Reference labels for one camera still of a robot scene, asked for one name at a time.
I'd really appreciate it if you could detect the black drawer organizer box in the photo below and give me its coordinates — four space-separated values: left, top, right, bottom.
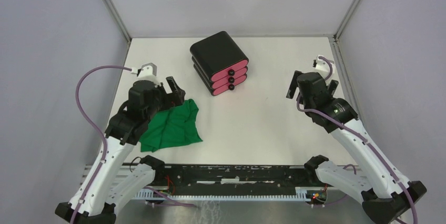
189 31 249 94

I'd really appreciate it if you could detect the pink bottom drawer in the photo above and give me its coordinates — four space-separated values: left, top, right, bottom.
211 74 247 96

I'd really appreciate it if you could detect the pink drawer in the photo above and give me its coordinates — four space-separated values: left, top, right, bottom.
211 74 247 96
210 59 249 82
210 67 248 89

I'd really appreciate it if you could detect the pink top drawer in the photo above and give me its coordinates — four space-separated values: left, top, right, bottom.
210 59 249 82

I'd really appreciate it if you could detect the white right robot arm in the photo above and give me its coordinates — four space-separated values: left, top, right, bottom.
287 71 427 223

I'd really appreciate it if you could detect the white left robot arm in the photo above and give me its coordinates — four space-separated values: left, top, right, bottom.
55 76 186 223

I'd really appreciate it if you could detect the green cloth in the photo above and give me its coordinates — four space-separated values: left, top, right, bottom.
139 99 202 152

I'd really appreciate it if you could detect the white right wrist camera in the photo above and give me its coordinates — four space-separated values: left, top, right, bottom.
312 55 336 81

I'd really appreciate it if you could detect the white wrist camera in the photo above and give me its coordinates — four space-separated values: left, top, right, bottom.
131 63 161 87
312 55 336 81

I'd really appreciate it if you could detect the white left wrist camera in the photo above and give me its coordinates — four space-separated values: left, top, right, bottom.
131 63 161 87

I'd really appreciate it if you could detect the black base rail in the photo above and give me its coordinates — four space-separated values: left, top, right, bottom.
149 164 325 196

